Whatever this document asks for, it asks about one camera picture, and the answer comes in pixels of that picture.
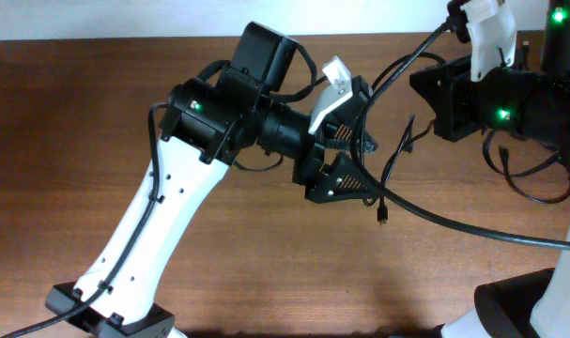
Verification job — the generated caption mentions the left camera black cable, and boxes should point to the left camera black cable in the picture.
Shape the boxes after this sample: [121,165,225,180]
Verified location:
[0,44,328,338]

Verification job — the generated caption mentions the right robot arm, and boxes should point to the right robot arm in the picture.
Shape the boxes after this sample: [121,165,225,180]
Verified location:
[410,1,570,337]

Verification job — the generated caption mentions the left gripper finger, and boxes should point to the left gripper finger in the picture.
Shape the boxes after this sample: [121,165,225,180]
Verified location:
[305,152,381,204]
[319,119,378,154]

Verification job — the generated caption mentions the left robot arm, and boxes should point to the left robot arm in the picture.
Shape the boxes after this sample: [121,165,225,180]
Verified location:
[45,23,373,338]

